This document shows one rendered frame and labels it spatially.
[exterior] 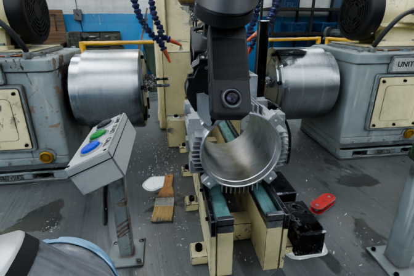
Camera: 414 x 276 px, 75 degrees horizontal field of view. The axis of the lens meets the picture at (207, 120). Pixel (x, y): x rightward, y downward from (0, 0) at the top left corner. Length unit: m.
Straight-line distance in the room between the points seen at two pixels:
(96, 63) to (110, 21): 5.16
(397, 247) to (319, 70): 0.51
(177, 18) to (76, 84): 0.48
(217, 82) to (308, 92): 0.61
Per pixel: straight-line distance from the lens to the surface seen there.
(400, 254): 0.67
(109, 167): 0.42
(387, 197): 0.90
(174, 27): 1.11
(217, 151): 0.67
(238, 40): 0.33
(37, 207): 0.85
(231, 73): 0.31
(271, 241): 0.55
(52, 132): 0.87
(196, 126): 0.52
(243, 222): 0.62
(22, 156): 0.93
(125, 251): 0.62
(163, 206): 0.73
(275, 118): 0.52
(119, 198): 0.54
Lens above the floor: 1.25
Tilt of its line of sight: 20 degrees down
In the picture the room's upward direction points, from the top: straight up
